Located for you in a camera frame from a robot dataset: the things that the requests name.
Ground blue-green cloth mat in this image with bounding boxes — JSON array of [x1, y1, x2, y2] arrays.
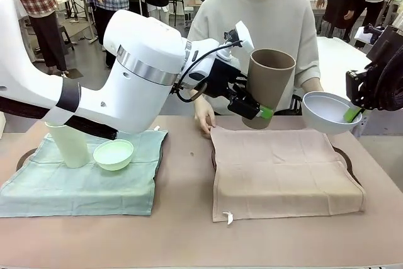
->
[[0, 129, 169, 219]]

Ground brown plastic cup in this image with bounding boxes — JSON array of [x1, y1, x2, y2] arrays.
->
[[241, 49, 297, 130]]

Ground person's right hand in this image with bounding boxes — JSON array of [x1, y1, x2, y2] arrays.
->
[[194, 101, 217, 134]]

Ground light green plastic bowl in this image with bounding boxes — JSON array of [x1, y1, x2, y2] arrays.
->
[[93, 139, 135, 172]]

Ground black step stool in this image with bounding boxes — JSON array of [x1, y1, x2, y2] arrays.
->
[[56, 25, 76, 52]]

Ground person in grey sweater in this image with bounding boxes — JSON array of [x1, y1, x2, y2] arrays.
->
[[187, 0, 325, 134]]

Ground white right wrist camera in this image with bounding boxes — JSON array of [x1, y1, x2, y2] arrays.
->
[[354, 25, 385, 46]]

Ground light green plastic cup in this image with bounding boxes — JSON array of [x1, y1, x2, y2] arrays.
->
[[45, 120, 89, 169]]

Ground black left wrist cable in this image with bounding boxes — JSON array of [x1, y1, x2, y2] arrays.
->
[[169, 44, 236, 103]]

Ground white plastic bowl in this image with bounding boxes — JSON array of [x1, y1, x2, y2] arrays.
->
[[301, 91, 363, 135]]

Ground pink-beige cloth mat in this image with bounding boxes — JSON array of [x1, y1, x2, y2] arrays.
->
[[209, 126, 367, 226]]

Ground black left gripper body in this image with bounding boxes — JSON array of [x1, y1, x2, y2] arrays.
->
[[204, 58, 250, 100]]

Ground person's right forearm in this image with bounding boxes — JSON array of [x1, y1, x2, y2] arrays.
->
[[194, 94, 208, 111]]

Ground black arm strap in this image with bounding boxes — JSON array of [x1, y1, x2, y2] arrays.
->
[[55, 78, 81, 114]]

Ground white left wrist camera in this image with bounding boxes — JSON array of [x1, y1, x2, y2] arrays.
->
[[234, 20, 254, 52]]

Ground black left arm cable sleeve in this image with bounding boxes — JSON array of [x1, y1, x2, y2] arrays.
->
[[0, 95, 119, 140]]

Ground white side table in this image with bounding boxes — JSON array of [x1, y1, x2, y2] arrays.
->
[[316, 35, 382, 115]]

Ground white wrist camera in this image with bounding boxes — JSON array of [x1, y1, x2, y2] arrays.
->
[[354, 25, 385, 46], [234, 20, 254, 52]]

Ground dark brown serving tray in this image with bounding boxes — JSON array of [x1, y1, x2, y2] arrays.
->
[[210, 146, 363, 186], [15, 148, 37, 171]]

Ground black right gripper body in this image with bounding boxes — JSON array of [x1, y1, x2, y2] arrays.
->
[[345, 69, 372, 110]]

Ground person's left forearm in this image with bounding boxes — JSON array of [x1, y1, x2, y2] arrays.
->
[[300, 76, 324, 95]]

